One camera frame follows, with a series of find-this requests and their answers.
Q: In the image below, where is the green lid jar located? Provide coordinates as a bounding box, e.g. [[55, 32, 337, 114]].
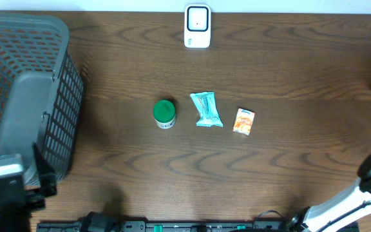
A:
[[153, 100, 176, 129]]

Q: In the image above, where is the orange small carton box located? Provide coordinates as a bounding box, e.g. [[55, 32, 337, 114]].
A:
[[233, 108, 256, 135]]

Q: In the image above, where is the teal snack packet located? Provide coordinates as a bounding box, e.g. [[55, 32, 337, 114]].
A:
[[190, 92, 224, 127]]

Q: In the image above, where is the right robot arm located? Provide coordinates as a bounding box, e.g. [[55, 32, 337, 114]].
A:
[[285, 154, 371, 232]]

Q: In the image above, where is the grey plastic basket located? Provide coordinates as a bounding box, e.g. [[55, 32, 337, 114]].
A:
[[0, 13, 84, 185]]

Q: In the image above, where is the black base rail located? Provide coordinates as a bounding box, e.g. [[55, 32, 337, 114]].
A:
[[37, 220, 360, 232]]

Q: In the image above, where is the black cable right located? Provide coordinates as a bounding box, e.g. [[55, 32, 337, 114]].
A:
[[254, 209, 285, 222]]

